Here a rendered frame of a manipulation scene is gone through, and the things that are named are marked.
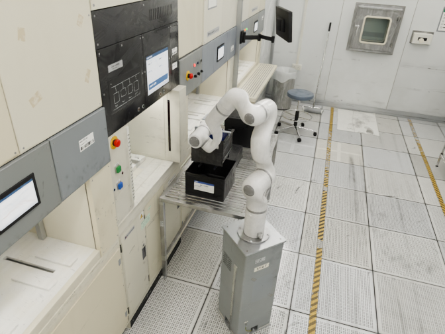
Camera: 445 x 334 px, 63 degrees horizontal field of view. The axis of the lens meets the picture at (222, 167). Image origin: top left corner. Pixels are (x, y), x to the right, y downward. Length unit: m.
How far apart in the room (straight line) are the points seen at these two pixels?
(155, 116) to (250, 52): 2.95
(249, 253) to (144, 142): 1.13
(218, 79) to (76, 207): 2.38
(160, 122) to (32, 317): 1.40
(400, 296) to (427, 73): 4.09
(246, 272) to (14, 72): 1.51
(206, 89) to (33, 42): 2.73
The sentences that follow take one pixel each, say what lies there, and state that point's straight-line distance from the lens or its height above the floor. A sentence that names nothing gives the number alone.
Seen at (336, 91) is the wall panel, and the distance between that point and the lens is 6.48.
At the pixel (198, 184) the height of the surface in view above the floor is 0.86.
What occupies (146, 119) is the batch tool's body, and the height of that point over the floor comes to 1.16.
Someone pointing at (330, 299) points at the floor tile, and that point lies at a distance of 2.98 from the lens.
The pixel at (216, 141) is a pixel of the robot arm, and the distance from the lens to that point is 2.01.
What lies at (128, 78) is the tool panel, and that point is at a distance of 1.90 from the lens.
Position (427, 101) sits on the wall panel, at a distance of 6.67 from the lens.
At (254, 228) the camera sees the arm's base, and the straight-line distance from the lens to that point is 2.10.
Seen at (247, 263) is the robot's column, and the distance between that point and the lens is 2.12.
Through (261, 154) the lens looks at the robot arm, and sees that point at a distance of 1.85.
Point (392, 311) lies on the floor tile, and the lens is 3.09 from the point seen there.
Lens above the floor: 2.18
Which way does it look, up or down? 30 degrees down
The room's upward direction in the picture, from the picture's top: 3 degrees clockwise
